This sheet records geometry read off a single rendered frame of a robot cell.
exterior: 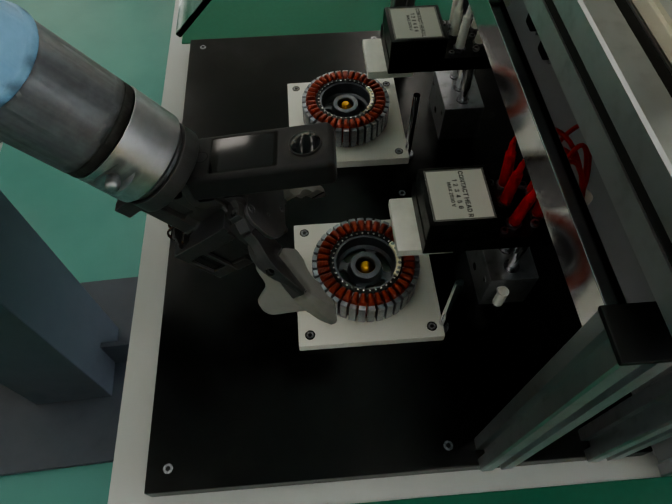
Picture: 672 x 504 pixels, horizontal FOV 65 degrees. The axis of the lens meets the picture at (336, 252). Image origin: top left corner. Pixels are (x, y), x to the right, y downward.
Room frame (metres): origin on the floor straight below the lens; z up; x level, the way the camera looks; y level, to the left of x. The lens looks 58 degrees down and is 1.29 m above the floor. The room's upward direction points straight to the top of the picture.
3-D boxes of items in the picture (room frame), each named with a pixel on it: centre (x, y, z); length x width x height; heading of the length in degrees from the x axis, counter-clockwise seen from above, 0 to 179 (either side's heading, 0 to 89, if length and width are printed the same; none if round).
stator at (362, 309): (0.28, -0.03, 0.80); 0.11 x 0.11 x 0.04
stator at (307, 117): (0.52, -0.01, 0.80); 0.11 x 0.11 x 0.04
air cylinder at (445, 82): (0.53, -0.16, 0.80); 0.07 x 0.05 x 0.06; 4
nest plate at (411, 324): (0.28, -0.03, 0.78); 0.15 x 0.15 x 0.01; 4
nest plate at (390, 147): (0.52, -0.01, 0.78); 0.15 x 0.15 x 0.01; 4
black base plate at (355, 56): (0.40, -0.04, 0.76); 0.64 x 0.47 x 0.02; 4
